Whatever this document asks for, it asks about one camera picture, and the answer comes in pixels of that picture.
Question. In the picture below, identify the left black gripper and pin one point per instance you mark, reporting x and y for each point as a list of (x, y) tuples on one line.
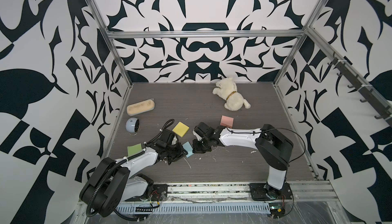
[(180, 151)]

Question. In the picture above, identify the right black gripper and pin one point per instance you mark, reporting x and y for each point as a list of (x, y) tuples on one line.
[(195, 149)]

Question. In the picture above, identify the blue memo pad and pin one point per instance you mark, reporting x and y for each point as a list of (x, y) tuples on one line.
[(188, 148)]

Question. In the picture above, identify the yellow memo pad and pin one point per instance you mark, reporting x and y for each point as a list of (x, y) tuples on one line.
[(180, 129)]

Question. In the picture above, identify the pink memo pad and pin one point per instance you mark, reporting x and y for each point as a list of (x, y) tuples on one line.
[(227, 121)]

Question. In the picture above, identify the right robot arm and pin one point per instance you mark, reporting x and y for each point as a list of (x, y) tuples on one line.
[(275, 148)]

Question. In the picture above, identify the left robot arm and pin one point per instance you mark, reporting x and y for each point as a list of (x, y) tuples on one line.
[(114, 181)]

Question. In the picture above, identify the green memo pad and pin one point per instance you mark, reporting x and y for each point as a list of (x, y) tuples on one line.
[(135, 149)]

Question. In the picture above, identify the grey round speaker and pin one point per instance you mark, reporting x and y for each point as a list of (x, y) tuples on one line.
[(132, 125)]

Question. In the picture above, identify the white plush dog toy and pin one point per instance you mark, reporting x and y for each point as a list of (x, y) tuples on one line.
[(228, 91)]

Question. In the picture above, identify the small circuit board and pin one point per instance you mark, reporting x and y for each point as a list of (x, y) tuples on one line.
[(277, 211)]

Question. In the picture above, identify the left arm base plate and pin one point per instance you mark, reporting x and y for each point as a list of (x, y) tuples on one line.
[(156, 192)]

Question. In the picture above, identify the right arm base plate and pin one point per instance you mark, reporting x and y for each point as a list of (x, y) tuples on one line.
[(264, 192)]

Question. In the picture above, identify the black wall hook rack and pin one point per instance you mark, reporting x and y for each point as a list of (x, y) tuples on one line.
[(358, 83)]

